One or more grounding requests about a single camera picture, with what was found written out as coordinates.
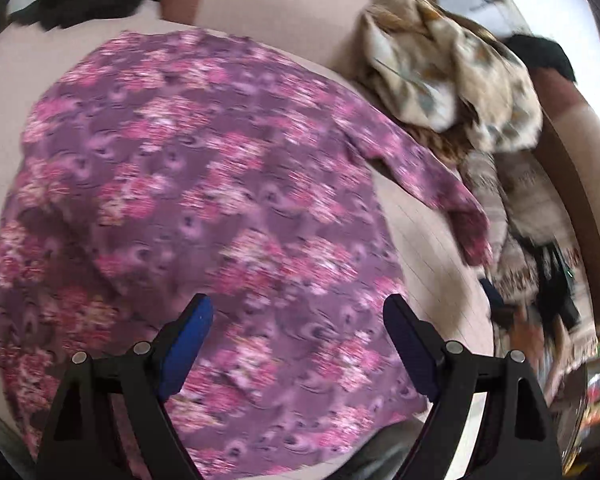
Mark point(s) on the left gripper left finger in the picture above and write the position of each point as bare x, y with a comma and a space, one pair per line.
81, 439

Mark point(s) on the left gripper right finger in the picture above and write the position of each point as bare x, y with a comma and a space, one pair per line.
516, 438

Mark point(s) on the purple pink floral garment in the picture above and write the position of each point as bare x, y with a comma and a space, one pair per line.
205, 239

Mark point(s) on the brown striped quilt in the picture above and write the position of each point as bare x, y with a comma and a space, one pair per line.
536, 262

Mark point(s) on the black garment on armrest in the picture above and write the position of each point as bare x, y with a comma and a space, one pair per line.
539, 52

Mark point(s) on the cream floral blanket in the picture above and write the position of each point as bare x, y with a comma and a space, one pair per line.
437, 70

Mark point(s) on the pink bolster with red end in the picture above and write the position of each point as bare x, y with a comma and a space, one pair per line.
324, 32

